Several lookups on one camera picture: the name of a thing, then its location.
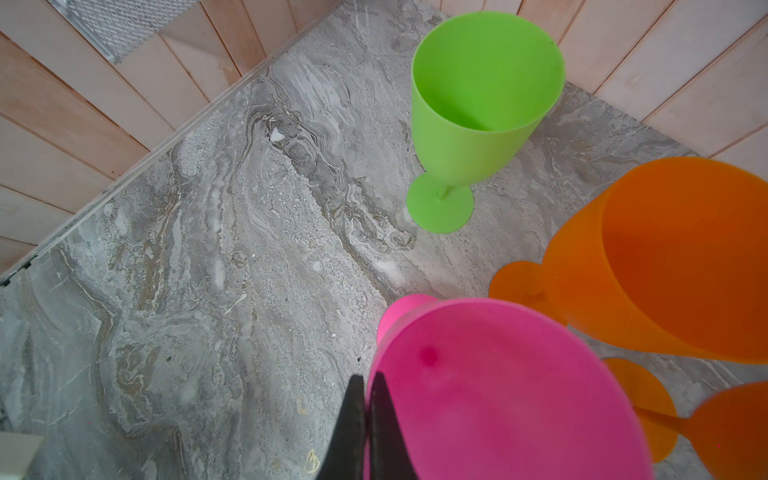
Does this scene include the pink plastic wine glass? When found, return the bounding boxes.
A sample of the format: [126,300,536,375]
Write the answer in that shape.
[371,294,653,479]

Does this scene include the orange wine glass front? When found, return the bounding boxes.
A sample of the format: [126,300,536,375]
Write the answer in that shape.
[489,157,767,364]

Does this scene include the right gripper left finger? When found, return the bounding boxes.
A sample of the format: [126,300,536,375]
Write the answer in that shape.
[317,374,366,480]

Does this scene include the orange wine glass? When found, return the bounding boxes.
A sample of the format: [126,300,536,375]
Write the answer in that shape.
[604,358,767,479]
[489,157,767,364]

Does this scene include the green plastic wine glass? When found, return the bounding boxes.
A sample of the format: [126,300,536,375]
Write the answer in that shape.
[406,11,566,234]

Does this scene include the white wire mesh shelf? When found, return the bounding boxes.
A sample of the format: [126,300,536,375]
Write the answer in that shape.
[49,0,197,65]

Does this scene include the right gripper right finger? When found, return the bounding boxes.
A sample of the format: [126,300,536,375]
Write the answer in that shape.
[368,371,418,479]

